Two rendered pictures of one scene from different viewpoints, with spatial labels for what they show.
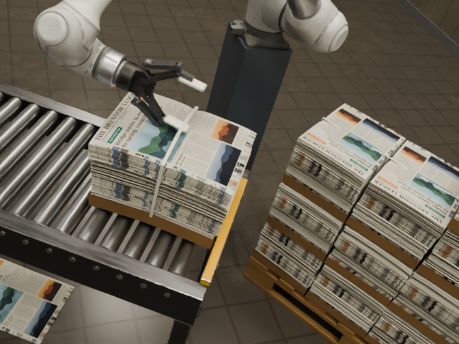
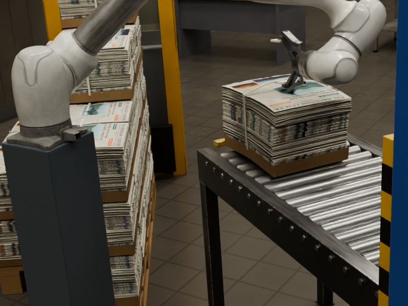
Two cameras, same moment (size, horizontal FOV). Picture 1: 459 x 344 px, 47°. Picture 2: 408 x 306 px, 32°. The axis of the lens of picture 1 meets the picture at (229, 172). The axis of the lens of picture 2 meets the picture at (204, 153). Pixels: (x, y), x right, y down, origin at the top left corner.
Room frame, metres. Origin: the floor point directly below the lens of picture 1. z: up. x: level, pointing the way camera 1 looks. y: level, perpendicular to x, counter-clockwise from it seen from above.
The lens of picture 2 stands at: (2.37, 2.10, 1.69)
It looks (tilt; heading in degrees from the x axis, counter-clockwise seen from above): 21 degrees down; 244
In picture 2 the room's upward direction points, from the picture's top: 4 degrees counter-clockwise
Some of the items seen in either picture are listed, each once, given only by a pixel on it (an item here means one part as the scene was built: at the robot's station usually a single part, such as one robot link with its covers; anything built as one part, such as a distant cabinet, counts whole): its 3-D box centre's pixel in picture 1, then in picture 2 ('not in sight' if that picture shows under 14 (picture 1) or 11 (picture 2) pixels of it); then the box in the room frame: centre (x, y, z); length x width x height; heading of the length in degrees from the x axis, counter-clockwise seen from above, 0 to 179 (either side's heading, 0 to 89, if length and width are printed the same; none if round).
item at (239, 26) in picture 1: (257, 29); (51, 129); (1.90, 0.06, 1.03); 0.22 x 0.18 x 0.06; 120
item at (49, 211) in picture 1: (76, 177); (335, 184); (1.11, 0.43, 0.77); 0.47 x 0.05 x 0.05; 177
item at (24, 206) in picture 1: (55, 169); (347, 191); (1.11, 0.49, 0.77); 0.47 x 0.05 x 0.05; 177
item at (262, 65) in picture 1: (230, 136); (69, 278); (1.91, 0.05, 0.50); 0.20 x 0.20 x 1.00; 30
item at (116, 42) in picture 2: not in sight; (85, 44); (1.46, -0.93, 1.06); 0.37 x 0.29 x 0.01; 156
